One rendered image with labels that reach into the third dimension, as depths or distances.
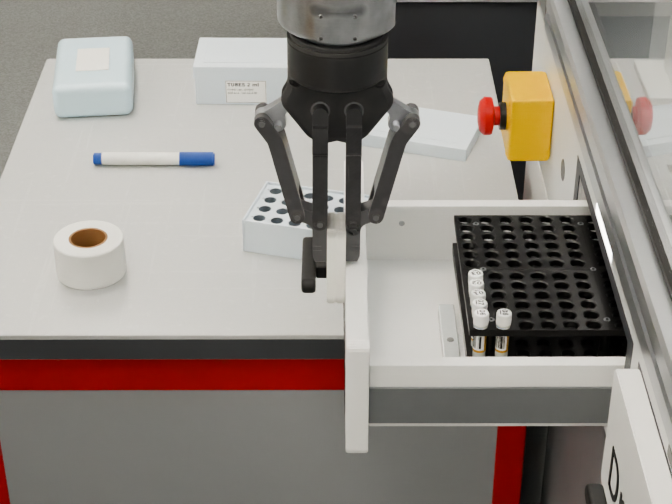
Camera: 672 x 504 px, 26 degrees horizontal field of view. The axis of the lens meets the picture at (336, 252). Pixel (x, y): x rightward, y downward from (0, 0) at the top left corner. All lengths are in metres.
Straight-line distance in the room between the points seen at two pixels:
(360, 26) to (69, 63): 0.84
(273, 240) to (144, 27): 2.47
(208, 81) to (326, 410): 0.51
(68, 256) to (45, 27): 2.55
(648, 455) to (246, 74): 0.92
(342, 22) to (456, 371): 0.29
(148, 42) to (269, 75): 2.07
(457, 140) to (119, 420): 0.52
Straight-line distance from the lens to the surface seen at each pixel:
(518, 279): 1.27
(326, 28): 1.04
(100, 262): 1.45
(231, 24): 3.93
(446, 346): 1.23
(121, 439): 1.50
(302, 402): 1.45
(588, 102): 1.31
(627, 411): 1.05
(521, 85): 1.52
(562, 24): 1.47
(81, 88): 1.78
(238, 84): 1.79
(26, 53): 3.83
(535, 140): 1.51
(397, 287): 1.32
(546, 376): 1.14
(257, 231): 1.49
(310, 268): 1.20
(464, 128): 1.72
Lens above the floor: 1.57
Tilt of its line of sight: 33 degrees down
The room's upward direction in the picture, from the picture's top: straight up
